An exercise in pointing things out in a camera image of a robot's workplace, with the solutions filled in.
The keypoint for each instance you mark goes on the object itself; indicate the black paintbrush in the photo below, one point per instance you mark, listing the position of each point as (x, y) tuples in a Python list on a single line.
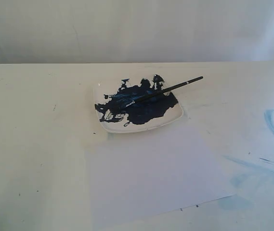
[(149, 96)]

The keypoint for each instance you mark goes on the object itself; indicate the white square paint plate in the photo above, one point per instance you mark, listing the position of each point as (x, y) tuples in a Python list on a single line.
[(117, 109)]

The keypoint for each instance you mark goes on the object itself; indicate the white paper sheet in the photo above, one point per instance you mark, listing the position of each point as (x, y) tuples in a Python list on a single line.
[(153, 172)]

